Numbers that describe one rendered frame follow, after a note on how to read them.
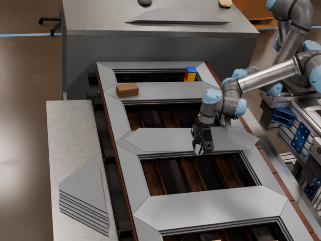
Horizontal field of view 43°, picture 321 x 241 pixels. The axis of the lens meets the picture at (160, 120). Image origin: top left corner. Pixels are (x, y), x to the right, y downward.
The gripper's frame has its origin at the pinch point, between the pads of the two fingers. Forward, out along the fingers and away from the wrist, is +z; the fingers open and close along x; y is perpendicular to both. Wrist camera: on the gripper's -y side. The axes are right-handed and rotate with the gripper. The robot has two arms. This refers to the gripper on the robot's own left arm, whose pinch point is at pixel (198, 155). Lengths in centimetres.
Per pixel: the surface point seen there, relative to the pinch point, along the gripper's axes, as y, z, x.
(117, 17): 117, -15, 21
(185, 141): 16.5, 5.8, 0.7
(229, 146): 10.7, 5.7, -22.3
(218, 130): 23.6, 5.7, -20.6
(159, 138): 19.9, 5.8, 13.5
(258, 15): 317, 70, -205
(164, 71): 86, 8, -7
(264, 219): -36.0, 6.7, -20.7
